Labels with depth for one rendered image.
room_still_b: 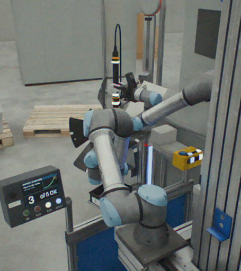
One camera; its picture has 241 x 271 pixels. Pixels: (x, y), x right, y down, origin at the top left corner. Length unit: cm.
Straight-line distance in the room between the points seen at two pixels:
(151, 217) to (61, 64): 639
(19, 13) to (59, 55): 111
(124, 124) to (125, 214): 43
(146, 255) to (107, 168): 38
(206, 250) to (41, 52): 644
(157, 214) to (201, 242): 22
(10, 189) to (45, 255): 154
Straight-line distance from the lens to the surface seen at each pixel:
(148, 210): 133
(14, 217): 153
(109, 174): 136
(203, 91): 158
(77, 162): 217
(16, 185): 149
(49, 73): 753
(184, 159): 203
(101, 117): 148
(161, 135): 259
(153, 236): 141
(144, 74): 260
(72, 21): 746
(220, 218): 129
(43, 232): 318
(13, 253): 305
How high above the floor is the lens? 202
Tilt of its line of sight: 24 degrees down
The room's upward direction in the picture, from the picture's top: straight up
